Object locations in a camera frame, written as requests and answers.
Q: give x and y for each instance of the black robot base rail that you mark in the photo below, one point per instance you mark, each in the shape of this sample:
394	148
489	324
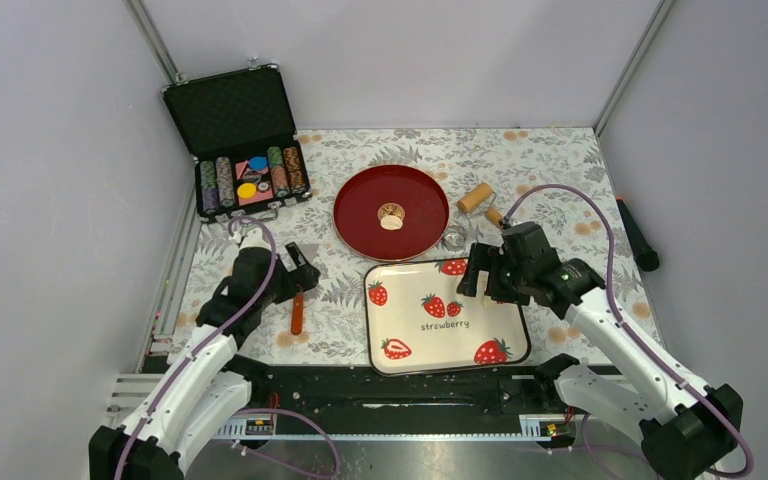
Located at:
308	392

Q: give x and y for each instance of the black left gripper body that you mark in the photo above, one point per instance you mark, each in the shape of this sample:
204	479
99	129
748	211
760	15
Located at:
282	286

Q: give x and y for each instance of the silver tape roll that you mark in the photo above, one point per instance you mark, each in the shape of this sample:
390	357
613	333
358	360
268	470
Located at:
454	238

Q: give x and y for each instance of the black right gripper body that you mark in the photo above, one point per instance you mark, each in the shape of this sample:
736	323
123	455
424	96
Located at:
517	277

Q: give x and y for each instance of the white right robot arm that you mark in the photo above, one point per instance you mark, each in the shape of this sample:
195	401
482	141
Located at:
683	425

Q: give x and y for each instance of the wooden dough roller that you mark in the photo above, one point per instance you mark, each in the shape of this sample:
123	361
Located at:
480	202

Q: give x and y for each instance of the slotted grey cable duct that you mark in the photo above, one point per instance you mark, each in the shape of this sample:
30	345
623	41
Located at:
397	424

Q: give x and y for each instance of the square strawberry ceramic plate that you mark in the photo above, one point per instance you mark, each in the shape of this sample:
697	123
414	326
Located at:
418	323

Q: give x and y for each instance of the round red lacquer tray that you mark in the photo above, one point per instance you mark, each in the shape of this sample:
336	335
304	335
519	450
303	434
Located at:
391	190

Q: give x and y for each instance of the round cut dough wrapper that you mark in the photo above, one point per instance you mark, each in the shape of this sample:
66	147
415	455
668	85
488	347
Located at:
391	222

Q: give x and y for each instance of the black poker chip case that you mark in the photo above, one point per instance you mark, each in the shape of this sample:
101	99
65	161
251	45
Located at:
239	129

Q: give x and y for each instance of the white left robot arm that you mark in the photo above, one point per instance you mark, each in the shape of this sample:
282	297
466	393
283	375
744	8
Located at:
209	382

